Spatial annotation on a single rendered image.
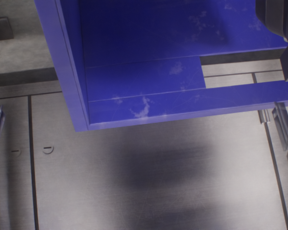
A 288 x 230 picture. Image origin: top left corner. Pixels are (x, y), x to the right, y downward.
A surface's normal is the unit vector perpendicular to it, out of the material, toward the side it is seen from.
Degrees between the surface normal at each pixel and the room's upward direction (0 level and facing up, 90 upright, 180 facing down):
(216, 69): 90
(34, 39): 0
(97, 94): 90
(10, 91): 90
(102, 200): 90
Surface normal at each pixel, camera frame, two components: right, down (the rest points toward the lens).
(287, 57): -0.99, 0.12
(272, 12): -0.90, 0.29
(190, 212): 0.04, -0.40
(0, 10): 0.13, 0.91
